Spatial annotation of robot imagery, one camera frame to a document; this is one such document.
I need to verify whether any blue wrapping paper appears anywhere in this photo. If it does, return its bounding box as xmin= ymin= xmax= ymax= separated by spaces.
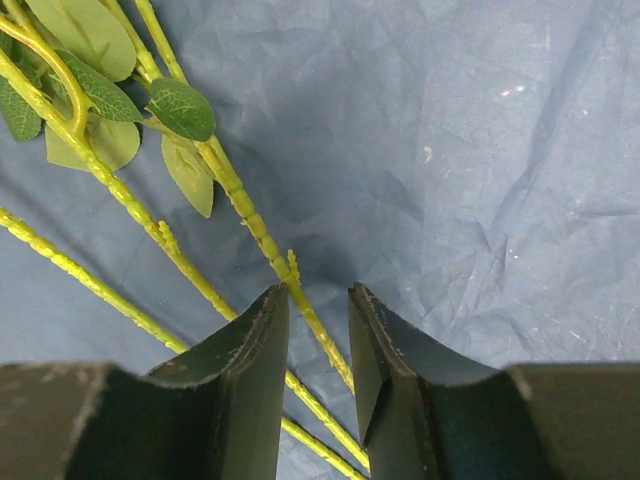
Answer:
xmin=1 ymin=1 xmax=639 ymax=373

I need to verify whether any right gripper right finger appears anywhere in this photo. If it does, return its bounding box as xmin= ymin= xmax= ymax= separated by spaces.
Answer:
xmin=348 ymin=283 xmax=639 ymax=479

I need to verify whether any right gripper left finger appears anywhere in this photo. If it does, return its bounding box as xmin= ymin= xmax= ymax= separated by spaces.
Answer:
xmin=1 ymin=285 xmax=289 ymax=479

